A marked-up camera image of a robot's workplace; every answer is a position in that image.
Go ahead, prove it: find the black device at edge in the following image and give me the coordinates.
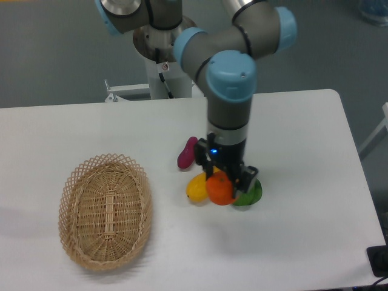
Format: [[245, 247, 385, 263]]
[[366, 245, 387, 278]]

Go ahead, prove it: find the orange fruit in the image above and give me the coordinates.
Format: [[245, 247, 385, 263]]
[[206, 171, 236, 206]]

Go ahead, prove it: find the blue object top right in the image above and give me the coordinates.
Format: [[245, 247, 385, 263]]
[[358, 0, 387, 27]]

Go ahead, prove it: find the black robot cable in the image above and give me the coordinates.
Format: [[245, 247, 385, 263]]
[[155, 47, 176, 100]]

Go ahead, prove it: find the yellow mango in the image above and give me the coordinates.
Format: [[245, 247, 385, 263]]
[[186, 172, 209, 203]]

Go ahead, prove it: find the purple sweet potato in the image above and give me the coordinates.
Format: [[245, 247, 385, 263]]
[[177, 136, 198, 170]]

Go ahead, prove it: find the green bok choy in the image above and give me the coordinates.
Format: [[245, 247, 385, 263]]
[[233, 179, 263, 207]]

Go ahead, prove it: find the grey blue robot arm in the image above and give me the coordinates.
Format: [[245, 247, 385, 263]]
[[95, 1, 297, 198]]

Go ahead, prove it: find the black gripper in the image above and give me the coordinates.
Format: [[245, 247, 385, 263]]
[[194, 133, 259, 198]]

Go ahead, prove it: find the white frame at right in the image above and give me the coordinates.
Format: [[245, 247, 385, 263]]
[[358, 103, 387, 161]]

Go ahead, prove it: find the woven wicker basket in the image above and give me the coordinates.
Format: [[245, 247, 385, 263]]
[[58, 153, 153, 272]]

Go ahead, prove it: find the white table clamp bracket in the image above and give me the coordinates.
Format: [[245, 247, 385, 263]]
[[104, 79, 151, 102]]

